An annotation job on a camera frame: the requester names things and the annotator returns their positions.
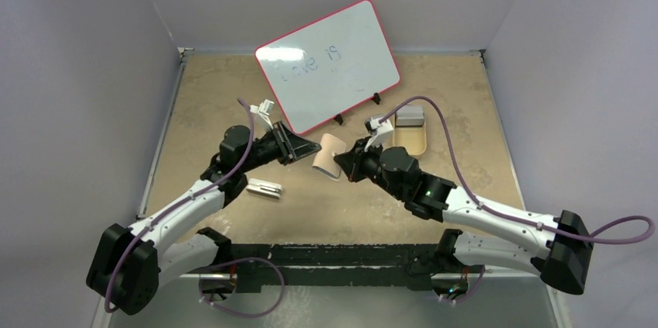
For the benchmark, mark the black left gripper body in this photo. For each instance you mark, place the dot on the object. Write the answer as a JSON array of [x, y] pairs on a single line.
[[272, 149]]

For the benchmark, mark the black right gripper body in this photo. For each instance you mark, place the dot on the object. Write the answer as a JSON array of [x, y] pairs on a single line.
[[358, 163]]

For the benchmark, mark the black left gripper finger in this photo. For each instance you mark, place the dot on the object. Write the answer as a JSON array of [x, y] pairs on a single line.
[[297, 141], [303, 150]]

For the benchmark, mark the stack of grey cards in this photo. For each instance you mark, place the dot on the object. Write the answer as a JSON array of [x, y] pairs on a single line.
[[410, 116]]

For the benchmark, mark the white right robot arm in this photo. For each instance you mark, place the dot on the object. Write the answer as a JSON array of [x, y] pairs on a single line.
[[555, 248]]

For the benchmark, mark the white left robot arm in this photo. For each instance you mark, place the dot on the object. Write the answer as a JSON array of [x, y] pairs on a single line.
[[132, 262]]

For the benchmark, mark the black whiteboard stand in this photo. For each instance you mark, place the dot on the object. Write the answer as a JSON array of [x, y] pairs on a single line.
[[339, 119]]

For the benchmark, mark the pink framed whiteboard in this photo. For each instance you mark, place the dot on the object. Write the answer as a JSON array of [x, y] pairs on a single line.
[[329, 66]]

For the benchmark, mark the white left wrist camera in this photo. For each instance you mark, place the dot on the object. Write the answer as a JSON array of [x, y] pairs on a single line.
[[261, 114]]

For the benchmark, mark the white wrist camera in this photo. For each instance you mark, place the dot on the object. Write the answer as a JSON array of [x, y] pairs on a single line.
[[261, 114], [380, 130]]

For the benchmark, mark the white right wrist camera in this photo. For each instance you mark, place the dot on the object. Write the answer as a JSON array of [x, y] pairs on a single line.
[[380, 130]]

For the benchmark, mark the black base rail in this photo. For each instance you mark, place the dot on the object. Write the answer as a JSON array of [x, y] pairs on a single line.
[[417, 267]]

